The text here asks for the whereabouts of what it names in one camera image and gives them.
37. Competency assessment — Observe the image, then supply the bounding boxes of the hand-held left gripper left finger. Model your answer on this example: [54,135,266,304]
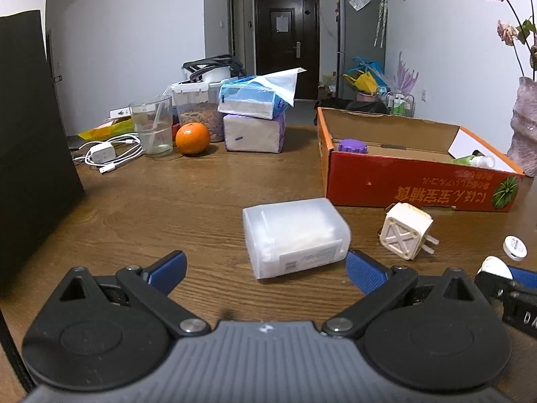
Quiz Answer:
[54,251,210,339]

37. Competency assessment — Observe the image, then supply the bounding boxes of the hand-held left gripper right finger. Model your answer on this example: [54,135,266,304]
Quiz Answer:
[322,250,489,339]

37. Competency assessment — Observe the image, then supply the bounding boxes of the white power adapter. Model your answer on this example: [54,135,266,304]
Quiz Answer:
[380,202,440,261]

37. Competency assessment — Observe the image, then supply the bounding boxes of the translucent white plastic box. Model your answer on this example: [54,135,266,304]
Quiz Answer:
[242,197,352,280]

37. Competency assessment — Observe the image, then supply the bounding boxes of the red cardboard box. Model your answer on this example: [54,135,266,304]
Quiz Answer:
[316,107,525,213]

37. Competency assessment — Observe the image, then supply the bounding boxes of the green spray bottle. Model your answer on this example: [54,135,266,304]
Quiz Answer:
[451,150,496,169]

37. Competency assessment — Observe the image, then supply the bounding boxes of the purple jar lid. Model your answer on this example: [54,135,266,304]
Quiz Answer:
[338,138,369,154]

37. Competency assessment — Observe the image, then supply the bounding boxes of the small white round cap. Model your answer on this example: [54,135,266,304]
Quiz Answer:
[503,236,528,260]

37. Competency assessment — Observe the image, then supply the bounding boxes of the orange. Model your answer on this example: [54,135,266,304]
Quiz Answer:
[176,123,210,155]

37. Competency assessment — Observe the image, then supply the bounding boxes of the white charger block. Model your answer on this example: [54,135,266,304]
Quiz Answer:
[90,143,116,164]

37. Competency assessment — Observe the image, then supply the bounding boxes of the pink stone vase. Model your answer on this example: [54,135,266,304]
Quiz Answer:
[505,76,537,177]

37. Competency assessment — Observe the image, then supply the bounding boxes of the clear glass cup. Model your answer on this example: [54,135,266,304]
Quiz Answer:
[129,96,174,158]

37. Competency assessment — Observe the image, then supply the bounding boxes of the yellow packet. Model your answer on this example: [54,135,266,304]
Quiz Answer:
[78,118,135,141]

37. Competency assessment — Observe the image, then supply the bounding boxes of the white tissue pack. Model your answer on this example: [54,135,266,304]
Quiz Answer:
[222,111,287,154]

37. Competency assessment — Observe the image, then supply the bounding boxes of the clear container of nuts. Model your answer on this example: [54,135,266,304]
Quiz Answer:
[171,82,225,142]

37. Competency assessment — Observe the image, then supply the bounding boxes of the black backpack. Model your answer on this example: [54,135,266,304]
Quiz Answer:
[314,96,389,114]

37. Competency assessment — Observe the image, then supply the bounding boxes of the black paper bag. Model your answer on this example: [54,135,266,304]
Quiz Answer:
[0,10,87,290]

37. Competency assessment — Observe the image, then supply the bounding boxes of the blue tissue pack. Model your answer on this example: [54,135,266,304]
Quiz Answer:
[219,67,307,120]

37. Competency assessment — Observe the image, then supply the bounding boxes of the blue and yellow bags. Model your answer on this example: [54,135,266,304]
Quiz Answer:
[342,56,391,93]

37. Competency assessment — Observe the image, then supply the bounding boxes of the grey refrigerator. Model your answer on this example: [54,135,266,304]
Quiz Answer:
[337,0,387,101]

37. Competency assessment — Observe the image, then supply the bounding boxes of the bunch of dried pink roses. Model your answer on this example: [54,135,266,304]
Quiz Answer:
[476,0,537,80]

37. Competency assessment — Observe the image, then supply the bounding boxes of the dark wooden entrance door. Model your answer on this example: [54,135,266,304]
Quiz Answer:
[254,0,320,77]

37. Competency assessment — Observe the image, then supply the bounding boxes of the hanging white umbrellas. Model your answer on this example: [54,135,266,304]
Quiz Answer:
[373,0,387,49]

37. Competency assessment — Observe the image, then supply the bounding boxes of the dark side door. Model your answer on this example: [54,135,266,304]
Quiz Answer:
[227,0,246,63]

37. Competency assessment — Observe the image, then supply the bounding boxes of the white charger with cable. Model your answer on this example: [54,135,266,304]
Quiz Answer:
[73,133,145,175]

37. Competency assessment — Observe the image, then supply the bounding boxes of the wire trolley with bottles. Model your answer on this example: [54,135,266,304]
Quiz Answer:
[378,87,416,116]

